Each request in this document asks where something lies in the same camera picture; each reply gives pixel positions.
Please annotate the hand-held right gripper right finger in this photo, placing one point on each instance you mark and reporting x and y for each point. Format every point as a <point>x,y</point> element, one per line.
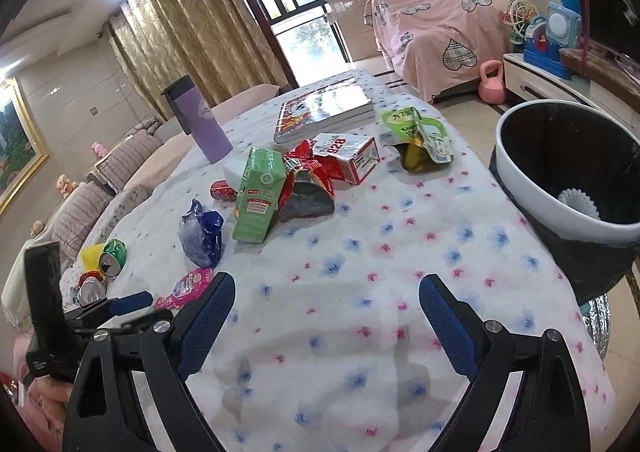
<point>445,327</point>

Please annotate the striped cushion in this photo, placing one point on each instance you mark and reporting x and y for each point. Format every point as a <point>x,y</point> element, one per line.
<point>80,212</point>
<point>127,154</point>

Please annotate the person's left hand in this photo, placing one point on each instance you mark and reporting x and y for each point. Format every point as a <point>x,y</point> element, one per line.
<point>56,393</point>

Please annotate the green drink carton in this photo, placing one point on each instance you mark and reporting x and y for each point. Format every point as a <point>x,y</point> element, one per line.
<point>257,197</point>

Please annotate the pink sofa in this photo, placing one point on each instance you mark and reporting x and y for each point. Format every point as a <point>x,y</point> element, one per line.
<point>165,147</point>

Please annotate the red snack wrapper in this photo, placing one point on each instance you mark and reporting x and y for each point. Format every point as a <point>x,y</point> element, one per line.
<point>305,167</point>

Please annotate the white box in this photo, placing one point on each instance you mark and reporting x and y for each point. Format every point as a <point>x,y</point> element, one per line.
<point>234,172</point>

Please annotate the pink plastic stick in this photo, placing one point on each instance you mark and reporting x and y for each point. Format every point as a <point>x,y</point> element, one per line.
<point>582,7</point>

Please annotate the pink candy wrapper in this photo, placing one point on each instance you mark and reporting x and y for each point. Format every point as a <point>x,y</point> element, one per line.
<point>187,284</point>

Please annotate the wide beige patterned curtain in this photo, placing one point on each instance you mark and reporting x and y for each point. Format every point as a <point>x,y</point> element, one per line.
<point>190,32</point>

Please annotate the red cylindrical can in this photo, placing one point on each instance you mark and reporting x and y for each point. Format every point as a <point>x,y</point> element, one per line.
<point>223,190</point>

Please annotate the white ribbed cup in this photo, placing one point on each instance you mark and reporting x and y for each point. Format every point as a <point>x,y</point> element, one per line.
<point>577,202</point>

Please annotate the pink plush toy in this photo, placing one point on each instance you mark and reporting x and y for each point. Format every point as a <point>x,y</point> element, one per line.
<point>99,148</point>

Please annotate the green drink can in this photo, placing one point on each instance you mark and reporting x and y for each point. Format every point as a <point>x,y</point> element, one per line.
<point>112,259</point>

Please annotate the pink kettlebell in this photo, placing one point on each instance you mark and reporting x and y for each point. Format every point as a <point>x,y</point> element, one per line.
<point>492,89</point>

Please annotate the green spout pouch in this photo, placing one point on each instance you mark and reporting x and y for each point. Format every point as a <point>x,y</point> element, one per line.
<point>415,132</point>

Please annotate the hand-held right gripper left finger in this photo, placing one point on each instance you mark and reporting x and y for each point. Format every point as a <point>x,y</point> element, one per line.
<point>210,327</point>

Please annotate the beige teddy bear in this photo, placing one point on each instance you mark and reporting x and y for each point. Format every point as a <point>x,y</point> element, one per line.
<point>66,186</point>

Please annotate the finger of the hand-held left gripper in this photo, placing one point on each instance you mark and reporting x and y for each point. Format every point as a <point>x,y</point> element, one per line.
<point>131,301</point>
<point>150,317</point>

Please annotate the colourful picture book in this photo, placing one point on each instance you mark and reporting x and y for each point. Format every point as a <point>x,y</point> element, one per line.
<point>320,107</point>

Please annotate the white and red carton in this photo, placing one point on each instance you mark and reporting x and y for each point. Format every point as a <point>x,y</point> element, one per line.
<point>350,157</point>

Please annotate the dark blue plastic wrapper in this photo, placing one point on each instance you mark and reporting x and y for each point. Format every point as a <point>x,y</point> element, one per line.
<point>200,237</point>

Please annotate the purple tumbler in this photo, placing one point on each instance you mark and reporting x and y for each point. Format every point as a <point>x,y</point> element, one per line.
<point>200,122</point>

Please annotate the person's left forearm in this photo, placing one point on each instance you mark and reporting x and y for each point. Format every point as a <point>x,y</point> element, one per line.
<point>27,412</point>

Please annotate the balcony window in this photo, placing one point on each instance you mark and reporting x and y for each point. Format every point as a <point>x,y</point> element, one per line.
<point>295,7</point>

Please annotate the blue toy machine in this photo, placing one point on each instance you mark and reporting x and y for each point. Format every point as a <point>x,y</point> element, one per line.
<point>560,27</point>

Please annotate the silver glitter mat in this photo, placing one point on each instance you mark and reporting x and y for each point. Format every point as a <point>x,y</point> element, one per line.
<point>597,332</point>

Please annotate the yellow wrapper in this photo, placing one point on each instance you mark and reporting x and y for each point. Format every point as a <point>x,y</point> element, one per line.
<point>91,257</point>

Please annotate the white tv stand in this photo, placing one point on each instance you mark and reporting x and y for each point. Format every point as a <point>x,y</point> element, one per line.
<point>550,87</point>

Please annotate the red soda can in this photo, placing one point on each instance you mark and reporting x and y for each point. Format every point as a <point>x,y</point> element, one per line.
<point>90,289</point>

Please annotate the brown marble shelf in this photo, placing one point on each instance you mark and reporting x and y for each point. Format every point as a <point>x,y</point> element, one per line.
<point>600,62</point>

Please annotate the gold framed painting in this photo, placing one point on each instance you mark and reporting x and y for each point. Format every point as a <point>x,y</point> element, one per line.
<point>17,147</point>

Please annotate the pink heart print cover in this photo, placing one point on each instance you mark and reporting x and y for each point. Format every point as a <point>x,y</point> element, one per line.
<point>440,17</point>

